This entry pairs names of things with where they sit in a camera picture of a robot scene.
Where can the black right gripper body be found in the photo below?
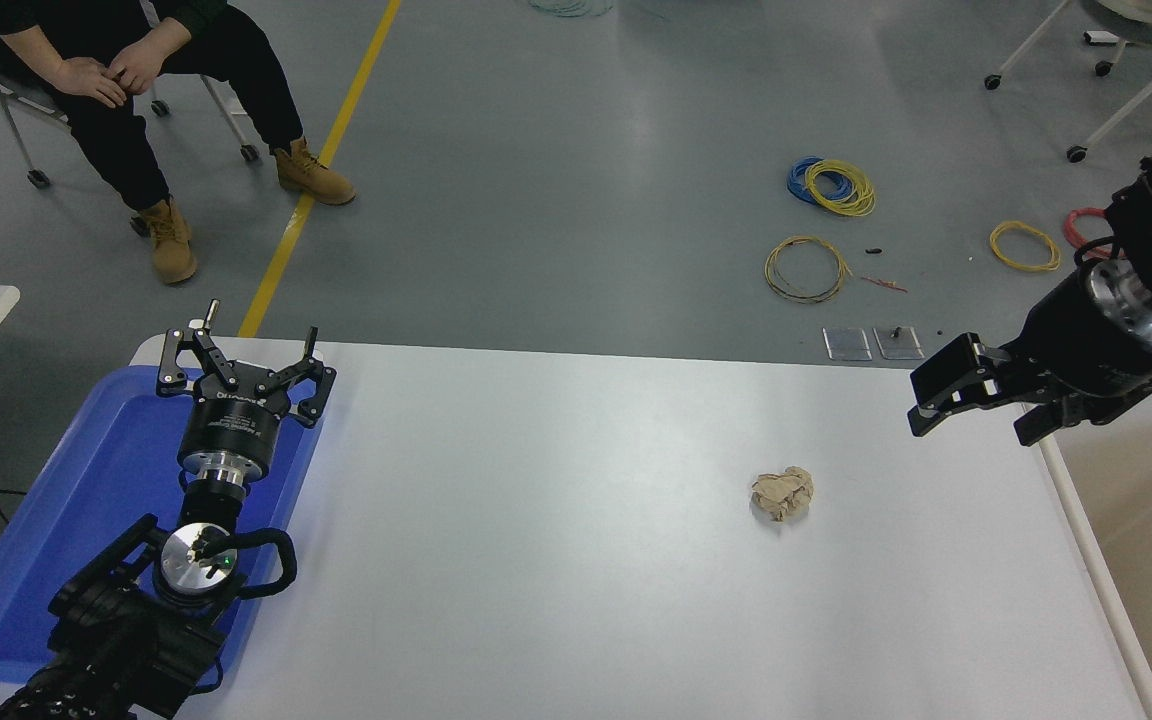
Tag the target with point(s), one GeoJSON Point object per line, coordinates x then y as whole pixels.
{"type": "Point", "coordinates": [1071, 350]}

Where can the tan paper ball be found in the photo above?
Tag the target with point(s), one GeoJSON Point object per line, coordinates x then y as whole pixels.
{"type": "Point", "coordinates": [782, 493]}

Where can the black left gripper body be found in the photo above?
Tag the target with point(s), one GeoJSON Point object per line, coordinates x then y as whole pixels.
{"type": "Point", "coordinates": [231, 425]}

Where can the clear plastic plate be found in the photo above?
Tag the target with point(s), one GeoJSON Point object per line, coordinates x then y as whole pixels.
{"type": "Point", "coordinates": [847, 344]}
{"type": "Point", "coordinates": [904, 346]}

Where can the white wheeled chair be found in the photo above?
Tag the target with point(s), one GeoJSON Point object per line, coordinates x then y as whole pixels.
{"type": "Point", "coordinates": [1076, 154]}

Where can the person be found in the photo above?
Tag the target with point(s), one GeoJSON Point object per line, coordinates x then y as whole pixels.
{"type": "Point", "coordinates": [116, 150]}

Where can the grey metal wheeled chair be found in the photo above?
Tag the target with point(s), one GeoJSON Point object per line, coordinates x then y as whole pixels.
{"type": "Point", "coordinates": [249, 153]}

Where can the person's left hand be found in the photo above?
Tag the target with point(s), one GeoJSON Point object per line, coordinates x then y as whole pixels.
{"type": "Point", "coordinates": [141, 65]}

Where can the person's left forearm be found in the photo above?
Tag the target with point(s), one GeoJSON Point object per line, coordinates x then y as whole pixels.
{"type": "Point", "coordinates": [186, 20]}

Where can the blue plastic tray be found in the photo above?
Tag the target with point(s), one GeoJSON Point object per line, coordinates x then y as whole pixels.
{"type": "Point", "coordinates": [86, 500]}

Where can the person's right hand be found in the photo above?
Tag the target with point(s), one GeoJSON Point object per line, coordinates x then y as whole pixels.
{"type": "Point", "coordinates": [88, 80]}

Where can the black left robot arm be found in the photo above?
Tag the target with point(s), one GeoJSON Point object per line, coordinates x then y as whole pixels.
{"type": "Point", "coordinates": [116, 650]}

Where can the person's right forearm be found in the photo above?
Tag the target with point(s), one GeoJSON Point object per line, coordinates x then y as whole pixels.
{"type": "Point", "coordinates": [31, 35]}

